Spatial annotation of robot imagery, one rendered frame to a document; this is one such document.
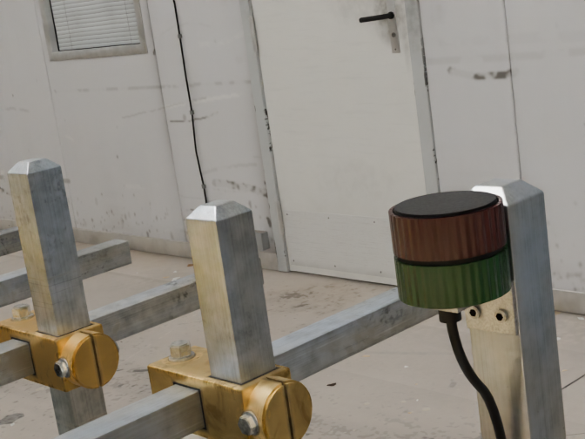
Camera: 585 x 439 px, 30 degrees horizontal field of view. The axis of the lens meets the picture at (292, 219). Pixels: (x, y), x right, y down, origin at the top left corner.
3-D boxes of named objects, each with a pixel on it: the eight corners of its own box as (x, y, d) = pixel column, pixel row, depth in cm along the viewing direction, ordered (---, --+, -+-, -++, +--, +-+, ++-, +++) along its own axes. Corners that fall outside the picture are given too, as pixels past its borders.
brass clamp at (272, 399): (209, 398, 91) (199, 341, 90) (323, 431, 82) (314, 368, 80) (150, 426, 87) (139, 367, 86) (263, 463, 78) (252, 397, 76)
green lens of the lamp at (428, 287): (445, 269, 62) (440, 232, 62) (534, 280, 58) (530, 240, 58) (375, 300, 58) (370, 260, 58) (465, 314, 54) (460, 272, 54)
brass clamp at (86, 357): (51, 354, 109) (42, 306, 108) (129, 375, 100) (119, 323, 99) (-4, 374, 105) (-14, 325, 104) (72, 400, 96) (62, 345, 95)
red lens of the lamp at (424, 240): (440, 227, 62) (436, 189, 61) (529, 234, 58) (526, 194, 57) (369, 255, 58) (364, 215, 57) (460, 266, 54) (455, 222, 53)
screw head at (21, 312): (26, 313, 107) (23, 300, 106) (37, 315, 105) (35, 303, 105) (7, 319, 105) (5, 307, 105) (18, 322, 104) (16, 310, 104)
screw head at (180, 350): (184, 350, 89) (181, 336, 88) (200, 354, 87) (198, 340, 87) (163, 359, 87) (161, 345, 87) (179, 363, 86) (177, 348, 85)
